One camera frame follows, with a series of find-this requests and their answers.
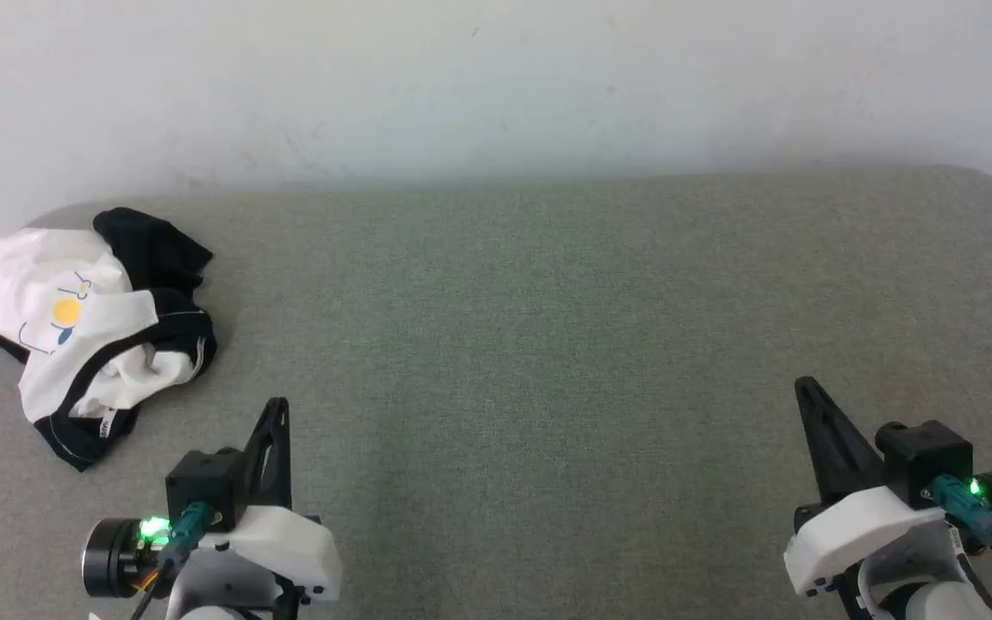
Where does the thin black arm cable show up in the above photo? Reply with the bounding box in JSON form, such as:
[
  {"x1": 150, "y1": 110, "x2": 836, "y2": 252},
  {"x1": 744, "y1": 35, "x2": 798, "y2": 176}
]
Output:
[
  {"x1": 925, "y1": 474, "x2": 992, "y2": 575},
  {"x1": 129, "y1": 503, "x2": 215, "y2": 620}
]

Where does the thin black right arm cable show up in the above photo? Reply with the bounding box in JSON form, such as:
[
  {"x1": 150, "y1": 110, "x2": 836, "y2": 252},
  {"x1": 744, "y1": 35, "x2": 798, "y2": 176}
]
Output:
[{"x1": 925, "y1": 474, "x2": 992, "y2": 575}]

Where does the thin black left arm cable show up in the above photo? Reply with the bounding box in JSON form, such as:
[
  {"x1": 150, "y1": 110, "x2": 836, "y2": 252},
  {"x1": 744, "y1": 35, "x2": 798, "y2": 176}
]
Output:
[{"x1": 129, "y1": 503, "x2": 215, "y2": 620}]

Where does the white and black t-shirt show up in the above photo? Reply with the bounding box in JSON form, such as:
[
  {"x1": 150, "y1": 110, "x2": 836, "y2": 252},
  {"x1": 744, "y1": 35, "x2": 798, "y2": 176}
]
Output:
[{"x1": 0, "y1": 207, "x2": 219, "y2": 473}]

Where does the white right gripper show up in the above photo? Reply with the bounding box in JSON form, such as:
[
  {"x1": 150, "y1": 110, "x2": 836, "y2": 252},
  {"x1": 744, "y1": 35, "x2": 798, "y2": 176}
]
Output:
[{"x1": 784, "y1": 376, "x2": 955, "y2": 598}]

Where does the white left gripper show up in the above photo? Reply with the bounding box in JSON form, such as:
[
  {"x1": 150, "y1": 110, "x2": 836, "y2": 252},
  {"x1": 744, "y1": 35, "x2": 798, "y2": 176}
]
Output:
[{"x1": 190, "y1": 398, "x2": 344, "y2": 604}]

